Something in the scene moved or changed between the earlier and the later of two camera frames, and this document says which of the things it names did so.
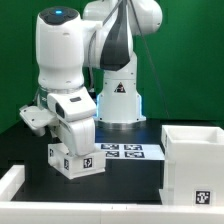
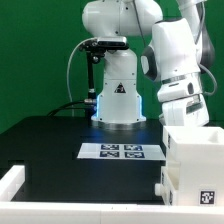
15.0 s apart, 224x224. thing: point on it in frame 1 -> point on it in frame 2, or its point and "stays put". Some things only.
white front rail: (108, 213) stays put
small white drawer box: (75, 166) -> (170, 183)
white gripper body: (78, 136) -> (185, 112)
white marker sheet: (130, 151) stays put
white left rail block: (11, 182) stays put
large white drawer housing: (193, 165) stays put
